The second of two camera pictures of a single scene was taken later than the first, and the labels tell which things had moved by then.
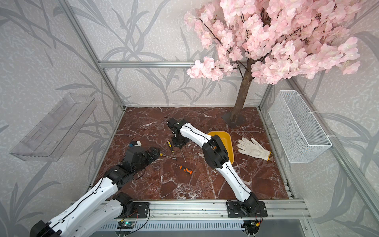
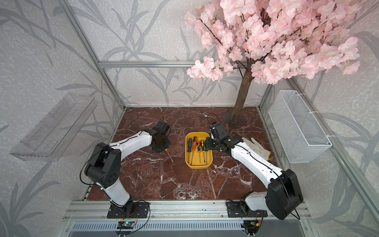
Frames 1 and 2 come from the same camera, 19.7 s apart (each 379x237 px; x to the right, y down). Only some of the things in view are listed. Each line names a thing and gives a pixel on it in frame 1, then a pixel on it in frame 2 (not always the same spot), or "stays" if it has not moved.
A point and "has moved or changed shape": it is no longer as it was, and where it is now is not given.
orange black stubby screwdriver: x=184 y=169 -> x=199 y=149
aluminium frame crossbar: x=146 y=64 stays
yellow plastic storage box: x=227 y=141 has moved or changed shape
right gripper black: x=176 y=145 -> x=208 y=146
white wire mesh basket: x=301 y=136 stays
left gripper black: x=156 y=155 -> x=166 y=138
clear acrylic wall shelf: x=48 y=140 stays
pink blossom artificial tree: x=275 y=41 stays
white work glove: x=253 y=149 stays
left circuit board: x=126 y=225 stays
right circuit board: x=251 y=225 stays
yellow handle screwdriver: x=161 y=154 has moved or changed shape
